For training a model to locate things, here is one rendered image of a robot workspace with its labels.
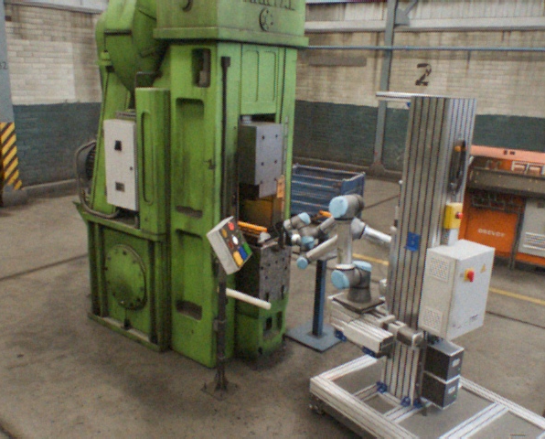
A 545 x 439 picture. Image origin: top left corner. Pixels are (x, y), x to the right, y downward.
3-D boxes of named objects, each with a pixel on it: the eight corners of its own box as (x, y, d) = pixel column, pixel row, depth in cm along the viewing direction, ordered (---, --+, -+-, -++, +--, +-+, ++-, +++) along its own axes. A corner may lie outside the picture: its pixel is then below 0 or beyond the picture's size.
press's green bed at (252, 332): (285, 346, 439) (288, 292, 426) (257, 363, 411) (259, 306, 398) (234, 325, 472) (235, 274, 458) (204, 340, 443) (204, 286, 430)
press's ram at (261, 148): (287, 177, 404) (290, 123, 393) (254, 185, 374) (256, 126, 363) (244, 170, 428) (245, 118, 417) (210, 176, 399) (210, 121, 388)
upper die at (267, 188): (276, 193, 396) (276, 180, 393) (259, 198, 381) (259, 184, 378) (232, 184, 421) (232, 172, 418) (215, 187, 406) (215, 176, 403)
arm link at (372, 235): (416, 266, 363) (340, 235, 366) (414, 259, 377) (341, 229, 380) (424, 251, 359) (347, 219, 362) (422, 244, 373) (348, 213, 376)
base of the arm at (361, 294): (376, 300, 329) (378, 284, 327) (359, 305, 320) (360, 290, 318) (357, 292, 341) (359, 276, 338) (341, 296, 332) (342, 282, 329)
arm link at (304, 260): (364, 238, 352) (301, 273, 367) (364, 233, 363) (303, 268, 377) (355, 223, 351) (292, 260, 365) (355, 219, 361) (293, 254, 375)
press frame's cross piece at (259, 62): (276, 112, 400) (279, 45, 387) (240, 115, 369) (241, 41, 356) (231, 109, 426) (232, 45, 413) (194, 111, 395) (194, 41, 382)
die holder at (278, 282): (289, 292, 426) (292, 237, 413) (259, 306, 397) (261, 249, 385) (235, 273, 459) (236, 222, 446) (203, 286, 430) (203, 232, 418)
